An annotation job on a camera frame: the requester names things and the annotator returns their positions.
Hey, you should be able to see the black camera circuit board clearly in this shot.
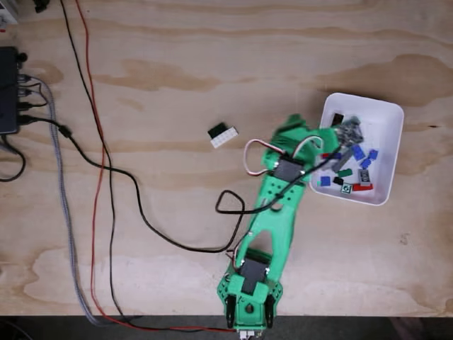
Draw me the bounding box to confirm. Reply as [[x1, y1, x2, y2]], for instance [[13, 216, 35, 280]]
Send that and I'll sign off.
[[334, 115, 365, 148]]

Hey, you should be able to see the white box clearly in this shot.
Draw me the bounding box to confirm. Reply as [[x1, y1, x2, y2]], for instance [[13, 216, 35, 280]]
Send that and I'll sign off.
[[0, 0, 19, 26]]

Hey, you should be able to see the looped black cable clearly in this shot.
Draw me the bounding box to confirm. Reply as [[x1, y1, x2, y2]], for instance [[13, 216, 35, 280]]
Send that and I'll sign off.
[[0, 134, 27, 183]]

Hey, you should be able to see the long dark grey lego plate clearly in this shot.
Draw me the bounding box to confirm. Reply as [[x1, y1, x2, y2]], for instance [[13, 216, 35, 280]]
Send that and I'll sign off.
[[332, 148, 355, 173]]

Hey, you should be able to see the white servo wire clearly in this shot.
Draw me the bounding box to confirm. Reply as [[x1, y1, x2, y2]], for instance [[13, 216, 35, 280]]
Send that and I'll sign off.
[[243, 136, 323, 177]]

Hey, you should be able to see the short black cable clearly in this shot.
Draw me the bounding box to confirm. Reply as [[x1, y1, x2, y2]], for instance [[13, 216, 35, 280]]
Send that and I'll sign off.
[[19, 81, 49, 109]]

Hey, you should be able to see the thick black camera cable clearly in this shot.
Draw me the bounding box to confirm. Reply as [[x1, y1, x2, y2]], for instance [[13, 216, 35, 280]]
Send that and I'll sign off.
[[19, 115, 344, 253]]

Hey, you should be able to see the dark green lego plate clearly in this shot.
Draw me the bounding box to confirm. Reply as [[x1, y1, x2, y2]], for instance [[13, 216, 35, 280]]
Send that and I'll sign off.
[[207, 122, 229, 140]]

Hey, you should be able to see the red cable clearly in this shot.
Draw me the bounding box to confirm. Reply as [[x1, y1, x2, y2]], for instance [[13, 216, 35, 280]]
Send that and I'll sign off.
[[75, 0, 236, 334]]

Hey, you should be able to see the white lego brick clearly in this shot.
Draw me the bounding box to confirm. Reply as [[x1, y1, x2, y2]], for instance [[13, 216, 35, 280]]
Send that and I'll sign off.
[[210, 126, 240, 149]]

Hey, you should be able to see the thin black cable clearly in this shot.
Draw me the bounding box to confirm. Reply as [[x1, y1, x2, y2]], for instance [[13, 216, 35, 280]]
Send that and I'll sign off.
[[59, 0, 127, 318]]

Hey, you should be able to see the dark grey USB hub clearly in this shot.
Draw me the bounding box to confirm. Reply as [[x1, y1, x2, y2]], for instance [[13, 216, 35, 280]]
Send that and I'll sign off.
[[0, 45, 21, 135]]

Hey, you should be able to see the white plastic bin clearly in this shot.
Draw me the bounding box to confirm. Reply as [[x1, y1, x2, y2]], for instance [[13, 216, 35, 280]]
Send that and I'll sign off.
[[309, 92, 405, 207]]

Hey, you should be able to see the grey braided cable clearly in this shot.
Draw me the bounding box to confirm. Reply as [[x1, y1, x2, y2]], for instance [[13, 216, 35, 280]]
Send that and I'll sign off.
[[21, 74, 100, 326]]

